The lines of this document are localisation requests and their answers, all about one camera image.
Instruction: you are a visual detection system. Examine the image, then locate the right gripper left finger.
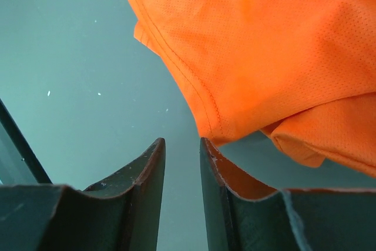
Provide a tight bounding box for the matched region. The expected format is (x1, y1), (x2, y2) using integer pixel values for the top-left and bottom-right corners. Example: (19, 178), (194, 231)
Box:
(1, 138), (166, 250)

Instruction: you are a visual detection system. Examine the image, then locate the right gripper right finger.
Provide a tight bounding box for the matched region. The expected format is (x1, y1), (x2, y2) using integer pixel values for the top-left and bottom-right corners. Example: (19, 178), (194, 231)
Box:
(200, 138), (375, 251)

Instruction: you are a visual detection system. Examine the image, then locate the orange t shirt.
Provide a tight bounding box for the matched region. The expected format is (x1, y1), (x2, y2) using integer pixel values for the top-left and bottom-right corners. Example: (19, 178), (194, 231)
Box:
(128, 0), (375, 176)

